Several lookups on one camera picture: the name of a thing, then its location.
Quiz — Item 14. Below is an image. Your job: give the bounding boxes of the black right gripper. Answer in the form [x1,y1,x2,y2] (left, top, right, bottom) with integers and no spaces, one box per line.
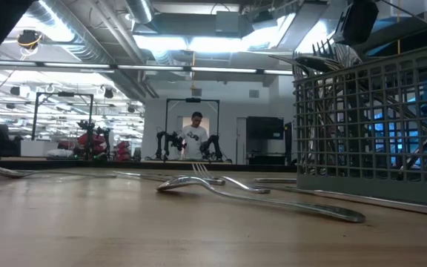
[332,0,380,47]

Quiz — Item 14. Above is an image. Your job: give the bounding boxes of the grey ceiling box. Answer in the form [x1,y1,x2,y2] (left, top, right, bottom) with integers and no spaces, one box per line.
[214,10,241,35]

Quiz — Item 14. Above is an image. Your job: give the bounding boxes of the black cabinet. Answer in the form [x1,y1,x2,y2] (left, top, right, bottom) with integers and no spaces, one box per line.
[245,116,285,165]

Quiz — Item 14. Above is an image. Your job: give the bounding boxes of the long ceiling light strip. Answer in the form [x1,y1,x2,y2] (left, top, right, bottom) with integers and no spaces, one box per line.
[0,60,296,77]

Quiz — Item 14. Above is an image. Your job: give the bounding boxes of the grey mesh cutlery caddy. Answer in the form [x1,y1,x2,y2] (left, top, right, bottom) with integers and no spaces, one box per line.
[294,41,427,208]

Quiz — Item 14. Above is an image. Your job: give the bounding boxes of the red equipment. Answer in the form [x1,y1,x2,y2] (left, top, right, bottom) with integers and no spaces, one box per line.
[58,131,107,150]
[115,139,132,161]

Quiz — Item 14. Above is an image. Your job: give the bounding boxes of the white box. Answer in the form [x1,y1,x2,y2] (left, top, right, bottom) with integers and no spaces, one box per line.
[20,139,74,158]

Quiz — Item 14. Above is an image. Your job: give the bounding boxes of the black gantry frame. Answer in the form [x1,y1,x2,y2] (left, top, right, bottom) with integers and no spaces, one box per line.
[164,97,221,161]
[31,91,94,142]

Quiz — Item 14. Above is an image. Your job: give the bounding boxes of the silver ventilation duct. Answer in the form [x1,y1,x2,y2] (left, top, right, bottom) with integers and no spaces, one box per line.
[24,0,114,64]
[124,0,156,24]

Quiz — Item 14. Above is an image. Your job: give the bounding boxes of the black reel yellow cord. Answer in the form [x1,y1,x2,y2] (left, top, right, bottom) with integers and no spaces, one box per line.
[16,29,43,51]

